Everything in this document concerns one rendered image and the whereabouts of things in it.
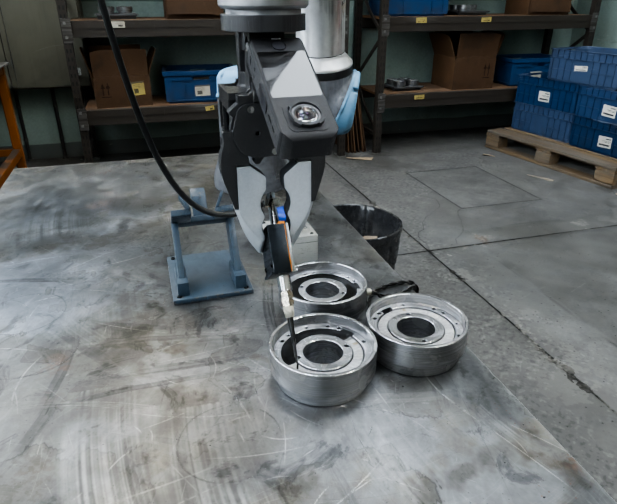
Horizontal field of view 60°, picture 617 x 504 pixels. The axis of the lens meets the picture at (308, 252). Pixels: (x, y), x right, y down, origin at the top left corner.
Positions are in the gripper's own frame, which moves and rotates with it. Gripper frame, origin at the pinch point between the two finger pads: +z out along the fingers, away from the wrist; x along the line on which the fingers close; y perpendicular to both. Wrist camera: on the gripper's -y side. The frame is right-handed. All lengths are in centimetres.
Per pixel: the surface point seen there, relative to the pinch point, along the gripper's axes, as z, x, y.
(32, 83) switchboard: 35, 80, 378
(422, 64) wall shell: 36, -231, 399
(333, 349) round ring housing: 11.1, -4.8, -3.8
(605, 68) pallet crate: 25, -290, 256
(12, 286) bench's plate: 13.1, 29.9, 24.2
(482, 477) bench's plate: 13.1, -11.3, -20.8
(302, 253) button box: 11.2, -8.2, 18.7
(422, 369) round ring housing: 12.1, -12.6, -8.2
